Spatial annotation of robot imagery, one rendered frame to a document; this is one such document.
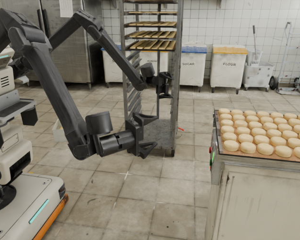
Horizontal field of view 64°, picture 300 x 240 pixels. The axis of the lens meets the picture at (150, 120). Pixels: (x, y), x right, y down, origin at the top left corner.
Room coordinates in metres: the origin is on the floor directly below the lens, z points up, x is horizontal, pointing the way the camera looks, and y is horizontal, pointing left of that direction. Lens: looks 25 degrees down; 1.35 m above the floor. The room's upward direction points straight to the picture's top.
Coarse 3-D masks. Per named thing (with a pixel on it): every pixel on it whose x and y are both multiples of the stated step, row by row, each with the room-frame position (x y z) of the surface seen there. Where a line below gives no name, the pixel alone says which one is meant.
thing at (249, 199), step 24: (240, 168) 0.71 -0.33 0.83; (264, 168) 0.70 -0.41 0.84; (216, 192) 0.80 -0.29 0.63; (240, 192) 0.71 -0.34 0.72; (264, 192) 0.69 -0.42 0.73; (288, 192) 0.68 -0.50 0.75; (216, 216) 0.73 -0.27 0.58; (240, 216) 0.70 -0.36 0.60; (264, 216) 0.69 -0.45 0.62; (288, 216) 0.67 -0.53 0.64
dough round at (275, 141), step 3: (273, 138) 0.77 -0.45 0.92; (276, 138) 0.77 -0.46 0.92; (279, 138) 0.77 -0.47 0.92; (282, 138) 0.77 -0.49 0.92; (270, 141) 0.76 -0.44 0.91; (273, 141) 0.75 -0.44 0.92; (276, 141) 0.74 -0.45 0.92; (279, 141) 0.74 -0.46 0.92; (282, 141) 0.74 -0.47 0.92; (285, 141) 0.74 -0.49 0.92; (273, 144) 0.74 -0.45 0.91; (276, 144) 0.74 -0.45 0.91; (279, 144) 0.73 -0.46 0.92; (282, 144) 0.73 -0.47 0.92
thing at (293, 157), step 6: (234, 126) 0.90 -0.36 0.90; (234, 132) 0.85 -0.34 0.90; (282, 132) 0.85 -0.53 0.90; (270, 138) 0.80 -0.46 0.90; (222, 144) 0.75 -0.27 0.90; (270, 144) 0.75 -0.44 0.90; (240, 150) 0.71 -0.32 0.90; (252, 156) 0.68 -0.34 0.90; (258, 156) 0.68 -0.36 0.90; (264, 156) 0.68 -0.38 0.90; (270, 156) 0.68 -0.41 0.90; (276, 156) 0.68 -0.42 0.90; (294, 156) 0.68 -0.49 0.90
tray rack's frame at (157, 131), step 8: (136, 8) 2.64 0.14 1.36; (160, 8) 2.63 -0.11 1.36; (136, 16) 2.64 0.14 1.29; (160, 16) 2.63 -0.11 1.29; (176, 112) 2.57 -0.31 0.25; (160, 120) 2.58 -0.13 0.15; (168, 120) 2.58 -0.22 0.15; (176, 120) 2.57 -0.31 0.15; (144, 128) 2.37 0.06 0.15; (152, 128) 2.37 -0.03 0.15; (160, 128) 2.37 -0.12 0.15; (168, 128) 2.37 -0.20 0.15; (176, 128) 2.37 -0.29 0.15; (144, 136) 2.19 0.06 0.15; (152, 136) 2.19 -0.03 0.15; (160, 136) 2.19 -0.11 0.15; (168, 136) 2.19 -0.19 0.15; (160, 144) 2.02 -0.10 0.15; (168, 144) 2.02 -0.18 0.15; (176, 144) 2.07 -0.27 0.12
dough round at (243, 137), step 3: (240, 135) 0.79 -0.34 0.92; (243, 135) 0.79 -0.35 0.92; (246, 135) 0.79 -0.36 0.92; (249, 135) 0.79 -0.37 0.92; (240, 138) 0.77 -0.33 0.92; (243, 138) 0.77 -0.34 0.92; (246, 138) 0.77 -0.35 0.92; (249, 138) 0.77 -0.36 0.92; (252, 138) 0.77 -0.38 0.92; (240, 141) 0.76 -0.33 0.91; (243, 141) 0.76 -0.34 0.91; (246, 141) 0.75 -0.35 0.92; (249, 141) 0.75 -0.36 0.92
